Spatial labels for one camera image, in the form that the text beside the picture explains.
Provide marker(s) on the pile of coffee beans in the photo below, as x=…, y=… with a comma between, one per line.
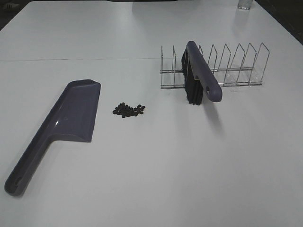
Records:
x=124, y=110

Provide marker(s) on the purple brush black bristles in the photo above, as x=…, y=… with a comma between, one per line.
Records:
x=198, y=77

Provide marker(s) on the purple plastic dustpan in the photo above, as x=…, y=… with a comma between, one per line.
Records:
x=72, y=118

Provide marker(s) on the clear drinking glass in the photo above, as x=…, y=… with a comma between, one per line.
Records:
x=244, y=4

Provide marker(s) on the metal wire rack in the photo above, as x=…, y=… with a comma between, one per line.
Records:
x=243, y=66

